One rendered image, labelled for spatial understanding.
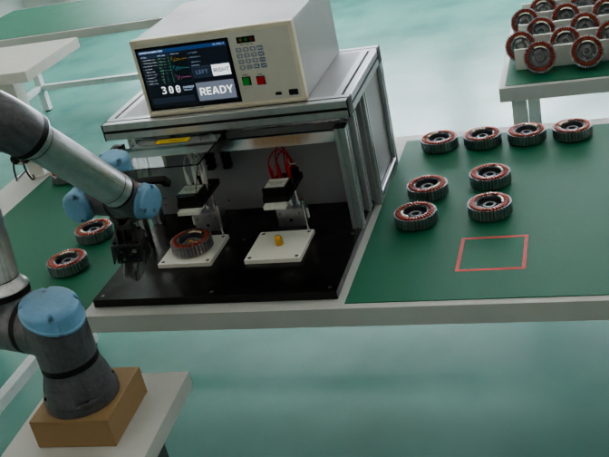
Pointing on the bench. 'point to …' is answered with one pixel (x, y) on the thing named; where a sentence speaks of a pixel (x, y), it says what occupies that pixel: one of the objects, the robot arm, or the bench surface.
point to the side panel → (380, 132)
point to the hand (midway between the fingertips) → (136, 274)
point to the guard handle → (155, 180)
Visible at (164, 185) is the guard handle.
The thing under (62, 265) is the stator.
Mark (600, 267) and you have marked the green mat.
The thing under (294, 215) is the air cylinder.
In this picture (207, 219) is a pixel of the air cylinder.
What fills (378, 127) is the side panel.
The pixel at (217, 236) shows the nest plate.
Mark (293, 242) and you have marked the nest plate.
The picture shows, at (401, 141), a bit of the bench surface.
